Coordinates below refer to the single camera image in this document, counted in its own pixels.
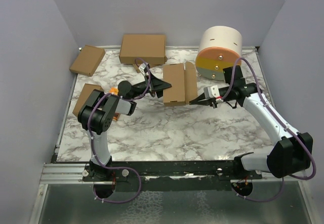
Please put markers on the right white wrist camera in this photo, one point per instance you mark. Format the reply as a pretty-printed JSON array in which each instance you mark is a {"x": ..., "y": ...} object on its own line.
[{"x": 212, "y": 92}]

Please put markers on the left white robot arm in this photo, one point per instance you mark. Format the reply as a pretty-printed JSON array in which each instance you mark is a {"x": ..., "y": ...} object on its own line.
[{"x": 97, "y": 113}]

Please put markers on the brown cardboard box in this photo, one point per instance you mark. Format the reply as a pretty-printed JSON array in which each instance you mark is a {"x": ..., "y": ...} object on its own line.
[{"x": 183, "y": 80}]

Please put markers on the small cardboard box under stack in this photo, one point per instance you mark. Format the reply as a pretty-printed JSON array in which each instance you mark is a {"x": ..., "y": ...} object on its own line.
[{"x": 136, "y": 67}]

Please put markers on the aluminium rail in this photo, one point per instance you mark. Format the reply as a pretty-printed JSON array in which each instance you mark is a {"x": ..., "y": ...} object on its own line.
[{"x": 66, "y": 173}]

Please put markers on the round pastel drawer cabinet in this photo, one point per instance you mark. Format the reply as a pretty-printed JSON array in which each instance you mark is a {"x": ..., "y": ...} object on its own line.
[{"x": 219, "y": 48}]

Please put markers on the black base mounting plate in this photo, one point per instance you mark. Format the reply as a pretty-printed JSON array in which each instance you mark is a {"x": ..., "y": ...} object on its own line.
[{"x": 164, "y": 176}]

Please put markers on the large folded cardboard box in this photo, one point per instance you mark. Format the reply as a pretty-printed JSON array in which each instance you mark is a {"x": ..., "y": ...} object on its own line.
[{"x": 150, "y": 47}]

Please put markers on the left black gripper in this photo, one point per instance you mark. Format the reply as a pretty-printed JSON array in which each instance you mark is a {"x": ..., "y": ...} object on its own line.
[{"x": 157, "y": 86}]

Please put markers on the folded cardboard box back left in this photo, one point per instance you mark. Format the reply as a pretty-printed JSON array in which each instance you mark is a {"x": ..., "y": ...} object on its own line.
[{"x": 87, "y": 60}]

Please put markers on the folded cardboard box front left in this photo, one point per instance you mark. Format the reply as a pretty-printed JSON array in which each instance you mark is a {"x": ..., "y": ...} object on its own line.
[{"x": 85, "y": 93}]

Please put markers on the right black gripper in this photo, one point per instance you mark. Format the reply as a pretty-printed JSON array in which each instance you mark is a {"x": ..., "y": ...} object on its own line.
[{"x": 200, "y": 99}]

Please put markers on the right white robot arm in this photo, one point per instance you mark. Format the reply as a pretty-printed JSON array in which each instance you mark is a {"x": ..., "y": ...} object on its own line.
[{"x": 291, "y": 150}]

